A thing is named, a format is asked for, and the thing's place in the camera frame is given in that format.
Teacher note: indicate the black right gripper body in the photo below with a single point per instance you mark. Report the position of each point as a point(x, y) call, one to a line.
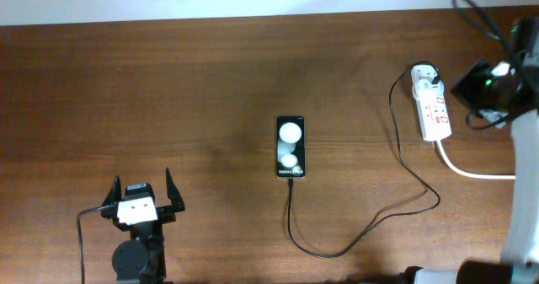
point(474, 88)

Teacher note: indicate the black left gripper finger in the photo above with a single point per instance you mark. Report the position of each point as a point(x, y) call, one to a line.
point(173, 193)
point(115, 193)

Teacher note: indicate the black samsung galaxy phone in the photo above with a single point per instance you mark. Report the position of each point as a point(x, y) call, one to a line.
point(290, 147)

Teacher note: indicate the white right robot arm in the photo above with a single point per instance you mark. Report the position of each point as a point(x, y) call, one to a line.
point(510, 89)

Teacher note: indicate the white usb charger adapter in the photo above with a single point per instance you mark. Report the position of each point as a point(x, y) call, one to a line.
point(428, 87)

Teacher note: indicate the white power strip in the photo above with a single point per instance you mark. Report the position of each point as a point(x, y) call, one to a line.
point(433, 113)

